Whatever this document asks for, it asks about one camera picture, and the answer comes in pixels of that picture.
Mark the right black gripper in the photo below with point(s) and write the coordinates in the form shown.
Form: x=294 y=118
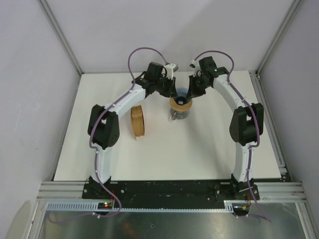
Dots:
x=194 y=92

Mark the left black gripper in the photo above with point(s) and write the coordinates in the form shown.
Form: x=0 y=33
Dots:
x=170 y=91

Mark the blue glass dripper cone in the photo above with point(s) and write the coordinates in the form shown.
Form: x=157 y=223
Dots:
x=181 y=96

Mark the wooden dripper ring holder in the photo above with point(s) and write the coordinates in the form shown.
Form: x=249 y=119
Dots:
x=180 y=108

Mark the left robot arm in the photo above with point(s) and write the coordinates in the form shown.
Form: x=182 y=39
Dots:
x=104 y=129

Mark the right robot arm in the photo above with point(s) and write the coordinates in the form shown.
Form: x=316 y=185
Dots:
x=246 y=125

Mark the glass coffee carafe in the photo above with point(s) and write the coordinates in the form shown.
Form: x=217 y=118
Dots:
x=176 y=115

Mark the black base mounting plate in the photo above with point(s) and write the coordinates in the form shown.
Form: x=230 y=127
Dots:
x=225 y=189

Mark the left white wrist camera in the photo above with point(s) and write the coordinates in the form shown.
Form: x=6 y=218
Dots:
x=169 y=70

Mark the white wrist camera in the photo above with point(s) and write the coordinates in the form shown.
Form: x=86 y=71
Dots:
x=169 y=70
x=194 y=64

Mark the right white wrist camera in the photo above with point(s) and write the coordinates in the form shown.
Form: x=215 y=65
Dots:
x=194 y=64

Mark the right aluminium corner post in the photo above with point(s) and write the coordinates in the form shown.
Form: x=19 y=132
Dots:
x=283 y=27

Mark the aluminium corner post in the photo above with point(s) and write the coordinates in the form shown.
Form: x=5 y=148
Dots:
x=283 y=27
x=59 y=34

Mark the left aluminium corner post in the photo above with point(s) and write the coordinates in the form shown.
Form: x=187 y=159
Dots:
x=59 y=34

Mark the grey slotted cable duct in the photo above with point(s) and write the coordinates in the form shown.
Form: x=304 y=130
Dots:
x=225 y=207

